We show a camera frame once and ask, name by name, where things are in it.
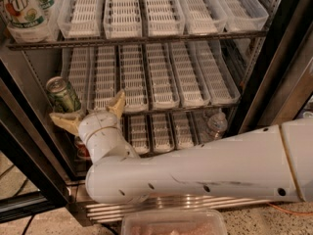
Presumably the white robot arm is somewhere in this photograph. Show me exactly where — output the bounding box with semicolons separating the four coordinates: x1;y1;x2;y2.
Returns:
50;92;313;204

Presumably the middle shelf tray leftmost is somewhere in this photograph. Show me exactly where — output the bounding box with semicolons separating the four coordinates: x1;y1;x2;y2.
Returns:
61;48;90;112

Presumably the front red soda can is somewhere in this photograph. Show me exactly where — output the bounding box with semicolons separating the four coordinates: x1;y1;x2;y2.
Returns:
74;136;90;160

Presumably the top shelf tray leftmost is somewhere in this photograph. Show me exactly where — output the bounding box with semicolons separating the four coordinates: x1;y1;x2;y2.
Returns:
6;0;71;43

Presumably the shelf tray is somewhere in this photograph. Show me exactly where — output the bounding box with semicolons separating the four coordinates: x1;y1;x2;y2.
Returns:
103;0;142;39
151;114;174;154
57;0;104;39
118;45;149;113
144;0;185;36
145;43;180;110
179;0;227;35
217;0;269;32
192;109;228;143
194;40;241;105
172;112;197;150
169;42;210;108
129;116;150;155
6;0;71;43
61;48;90;112
87;46;116;111

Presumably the black cable on floor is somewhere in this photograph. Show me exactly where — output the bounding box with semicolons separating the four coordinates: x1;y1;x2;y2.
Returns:
21;214;37;235

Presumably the clear water bottle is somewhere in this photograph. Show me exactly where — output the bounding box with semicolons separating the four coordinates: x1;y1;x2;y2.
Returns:
200;112;228;143

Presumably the stainless steel fridge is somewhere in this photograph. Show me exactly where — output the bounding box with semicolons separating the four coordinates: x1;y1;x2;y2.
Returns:
1;0;312;226

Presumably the bottom shelf tray rightmost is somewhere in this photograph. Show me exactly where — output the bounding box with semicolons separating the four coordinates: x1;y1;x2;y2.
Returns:
192;109;228;143

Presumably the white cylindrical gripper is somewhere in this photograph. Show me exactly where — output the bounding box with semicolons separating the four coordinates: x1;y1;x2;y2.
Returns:
50;89;139;164

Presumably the front 7up bottle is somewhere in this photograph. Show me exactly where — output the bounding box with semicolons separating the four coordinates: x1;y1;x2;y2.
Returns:
1;0;47;43

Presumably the green soda can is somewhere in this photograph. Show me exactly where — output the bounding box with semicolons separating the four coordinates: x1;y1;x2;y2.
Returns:
46;76;81;113

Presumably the open black fridge door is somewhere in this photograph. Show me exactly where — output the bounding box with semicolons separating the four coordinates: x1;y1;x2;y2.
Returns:
0;63;68;223

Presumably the orange cable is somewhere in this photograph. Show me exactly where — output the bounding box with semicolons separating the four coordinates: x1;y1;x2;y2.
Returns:
267;203;313;217

